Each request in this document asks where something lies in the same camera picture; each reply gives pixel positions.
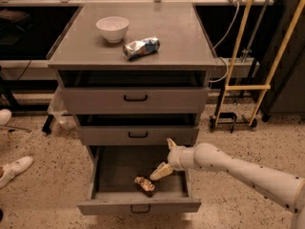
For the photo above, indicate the grey drawer cabinet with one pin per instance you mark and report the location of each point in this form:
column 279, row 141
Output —
column 183, row 43

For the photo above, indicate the white sneaker far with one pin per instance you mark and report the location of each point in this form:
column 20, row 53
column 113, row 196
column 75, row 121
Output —
column 5, row 116

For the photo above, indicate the white sneaker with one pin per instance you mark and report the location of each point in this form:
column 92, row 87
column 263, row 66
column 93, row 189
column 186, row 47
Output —
column 5, row 116
column 11, row 170

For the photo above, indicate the white ceramic bowl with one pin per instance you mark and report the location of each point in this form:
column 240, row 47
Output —
column 113, row 28

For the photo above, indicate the grey drawer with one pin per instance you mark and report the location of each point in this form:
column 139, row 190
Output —
column 133, row 92
column 137, row 129
column 114, row 192

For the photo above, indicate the grey bottom drawer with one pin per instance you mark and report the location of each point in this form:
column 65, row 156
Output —
column 114, row 192

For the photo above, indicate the clear plastic bin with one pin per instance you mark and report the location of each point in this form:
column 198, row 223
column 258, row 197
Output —
column 59, row 111

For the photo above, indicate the grey middle drawer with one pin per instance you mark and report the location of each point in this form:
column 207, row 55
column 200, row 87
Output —
column 137, row 129

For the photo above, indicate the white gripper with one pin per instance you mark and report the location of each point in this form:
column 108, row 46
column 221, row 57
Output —
column 175, row 158

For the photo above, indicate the white sneaker near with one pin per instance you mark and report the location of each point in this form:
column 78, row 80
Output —
column 11, row 170

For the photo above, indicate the grey top drawer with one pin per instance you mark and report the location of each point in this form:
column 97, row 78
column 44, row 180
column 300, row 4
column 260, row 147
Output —
column 133, row 92

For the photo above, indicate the crushed blue silver can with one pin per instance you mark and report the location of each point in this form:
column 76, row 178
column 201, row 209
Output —
column 139, row 48

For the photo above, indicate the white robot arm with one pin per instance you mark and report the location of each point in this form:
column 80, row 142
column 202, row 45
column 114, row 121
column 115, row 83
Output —
column 282, row 188

